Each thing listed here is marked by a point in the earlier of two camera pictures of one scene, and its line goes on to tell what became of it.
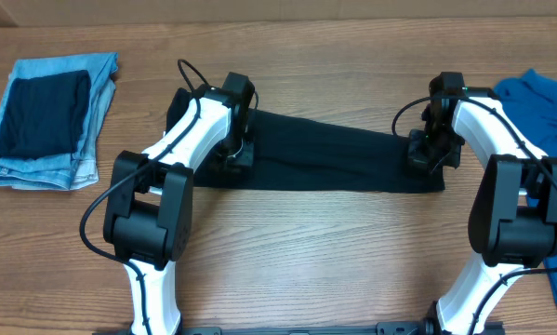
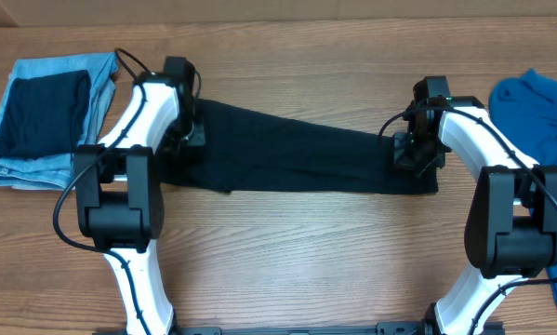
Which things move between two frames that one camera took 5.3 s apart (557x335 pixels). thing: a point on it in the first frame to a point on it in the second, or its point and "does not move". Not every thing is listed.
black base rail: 381,328 does not move
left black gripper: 236,158 to 194,137
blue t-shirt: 544,111 does not move
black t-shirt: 298,152 does not move
